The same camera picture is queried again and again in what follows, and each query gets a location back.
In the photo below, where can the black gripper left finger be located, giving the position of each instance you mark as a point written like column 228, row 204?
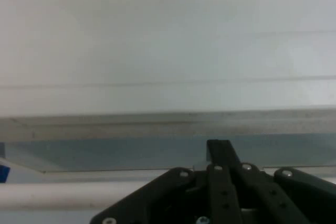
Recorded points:
column 162, row 197

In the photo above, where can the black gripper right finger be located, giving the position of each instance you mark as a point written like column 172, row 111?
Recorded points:
column 288, row 197

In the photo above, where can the white translucent fridge drawer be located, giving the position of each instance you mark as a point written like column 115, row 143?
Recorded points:
column 78, row 195

